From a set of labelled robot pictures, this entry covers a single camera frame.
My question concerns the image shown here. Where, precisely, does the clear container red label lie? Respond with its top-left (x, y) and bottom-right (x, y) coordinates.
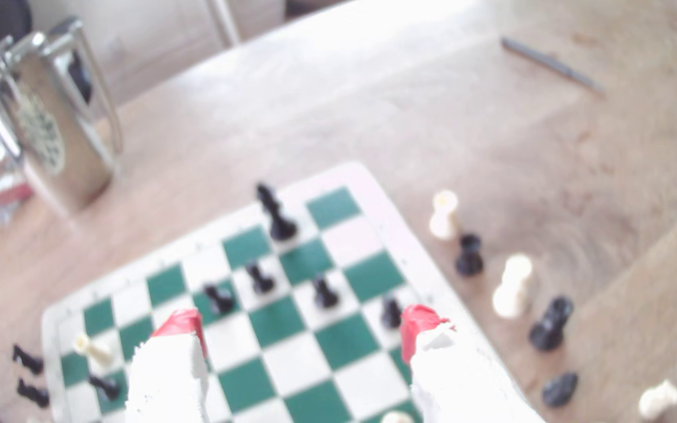
top-left (0, 157), bottom-right (35, 226)

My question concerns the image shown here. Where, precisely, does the slim black chess piece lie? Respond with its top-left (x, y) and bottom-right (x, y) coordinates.
top-left (542, 372), bottom-right (579, 409)

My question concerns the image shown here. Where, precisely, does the grey pen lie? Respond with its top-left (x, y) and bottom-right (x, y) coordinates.
top-left (501, 36), bottom-right (607, 96)

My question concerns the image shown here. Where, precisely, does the black pawn chess piece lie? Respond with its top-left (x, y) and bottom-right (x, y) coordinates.
top-left (87, 374), bottom-right (122, 401)
top-left (246, 262), bottom-right (276, 295)
top-left (381, 297), bottom-right (403, 330)
top-left (313, 276), bottom-right (340, 310)
top-left (203, 284), bottom-right (236, 315)

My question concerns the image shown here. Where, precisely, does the tall white chess piece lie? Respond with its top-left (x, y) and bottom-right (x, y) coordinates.
top-left (492, 254), bottom-right (534, 320)

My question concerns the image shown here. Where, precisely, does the tall black chess piece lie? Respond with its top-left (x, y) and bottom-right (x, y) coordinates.
top-left (528, 295), bottom-right (574, 352)

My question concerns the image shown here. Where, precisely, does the white rook chess piece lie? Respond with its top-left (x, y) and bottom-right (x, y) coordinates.
top-left (429, 189), bottom-right (460, 240)
top-left (73, 333), bottom-right (114, 368)

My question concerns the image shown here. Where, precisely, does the black king chess piece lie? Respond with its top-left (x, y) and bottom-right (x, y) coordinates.
top-left (255, 183), bottom-right (299, 242)

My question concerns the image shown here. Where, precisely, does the green white chess board mat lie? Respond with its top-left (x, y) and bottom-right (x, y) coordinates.
top-left (42, 161), bottom-right (542, 423)

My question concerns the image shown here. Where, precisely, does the white furniture leg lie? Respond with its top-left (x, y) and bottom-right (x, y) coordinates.
top-left (206, 0), bottom-right (241, 48)

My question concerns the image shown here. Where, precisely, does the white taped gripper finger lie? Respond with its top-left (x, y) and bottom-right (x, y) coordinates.
top-left (125, 308), bottom-right (211, 423)
top-left (400, 304), bottom-right (545, 423)

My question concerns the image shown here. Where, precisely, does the slim white chess piece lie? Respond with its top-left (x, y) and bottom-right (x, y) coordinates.
top-left (638, 380), bottom-right (677, 421)

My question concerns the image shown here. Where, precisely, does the black rook chess piece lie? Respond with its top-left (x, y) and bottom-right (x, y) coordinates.
top-left (455, 233), bottom-right (485, 277)

